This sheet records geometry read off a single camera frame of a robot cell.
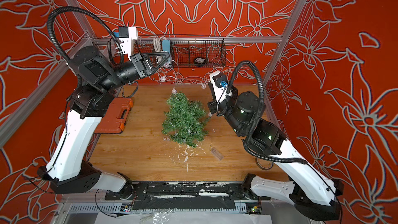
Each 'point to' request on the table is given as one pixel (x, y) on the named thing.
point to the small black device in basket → (199, 61)
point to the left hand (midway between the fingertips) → (167, 53)
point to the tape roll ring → (264, 168)
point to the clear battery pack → (218, 155)
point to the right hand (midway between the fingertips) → (207, 81)
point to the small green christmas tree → (185, 120)
